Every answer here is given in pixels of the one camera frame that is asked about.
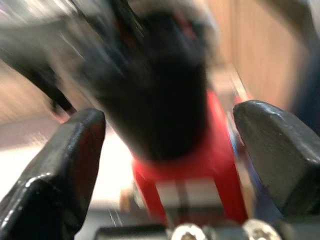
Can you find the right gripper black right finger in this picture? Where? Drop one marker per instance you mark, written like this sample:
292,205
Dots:
280,155

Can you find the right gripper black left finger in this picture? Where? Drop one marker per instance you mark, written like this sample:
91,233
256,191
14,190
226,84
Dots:
52,180

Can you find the wooden cabinet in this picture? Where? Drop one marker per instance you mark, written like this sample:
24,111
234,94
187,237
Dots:
260,50

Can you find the red left wrist camera mount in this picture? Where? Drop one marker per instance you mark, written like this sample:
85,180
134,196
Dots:
215,155

